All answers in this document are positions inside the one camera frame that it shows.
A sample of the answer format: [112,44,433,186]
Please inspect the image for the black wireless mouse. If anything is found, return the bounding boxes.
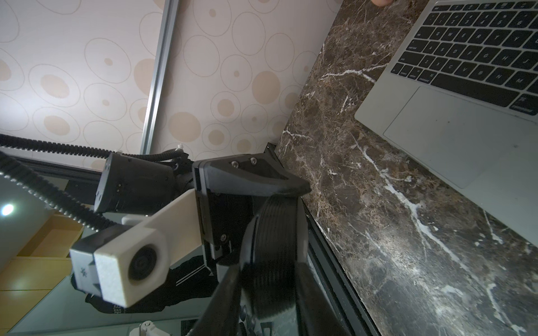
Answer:
[240,196,312,335]

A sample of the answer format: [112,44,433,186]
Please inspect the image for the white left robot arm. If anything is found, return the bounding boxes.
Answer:
[1,134,310,268]

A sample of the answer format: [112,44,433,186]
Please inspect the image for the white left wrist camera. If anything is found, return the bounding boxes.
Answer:
[69,190,202,307]

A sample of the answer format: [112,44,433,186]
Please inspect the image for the pink ceramic mug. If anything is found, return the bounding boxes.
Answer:
[371,0,395,8]

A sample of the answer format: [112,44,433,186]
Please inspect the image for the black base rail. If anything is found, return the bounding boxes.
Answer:
[304,207,380,336]

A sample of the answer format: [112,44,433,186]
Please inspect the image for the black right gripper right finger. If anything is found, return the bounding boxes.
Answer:
[294,263,349,335]

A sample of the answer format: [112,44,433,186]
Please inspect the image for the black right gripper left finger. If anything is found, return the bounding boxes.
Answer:
[189,265,241,336]

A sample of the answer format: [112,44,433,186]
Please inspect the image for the silver laptop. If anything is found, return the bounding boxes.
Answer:
[355,1,537,244]

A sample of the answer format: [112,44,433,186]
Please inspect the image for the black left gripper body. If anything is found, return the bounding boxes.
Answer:
[192,153,311,269]

